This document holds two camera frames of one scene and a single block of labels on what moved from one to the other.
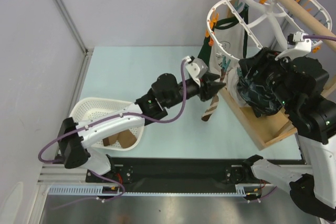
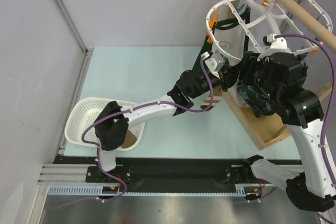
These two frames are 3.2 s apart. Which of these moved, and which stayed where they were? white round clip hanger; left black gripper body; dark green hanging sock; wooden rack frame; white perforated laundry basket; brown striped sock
Moved: brown striped sock; left black gripper body
Stayed: wooden rack frame; dark green hanging sock; white round clip hanger; white perforated laundry basket
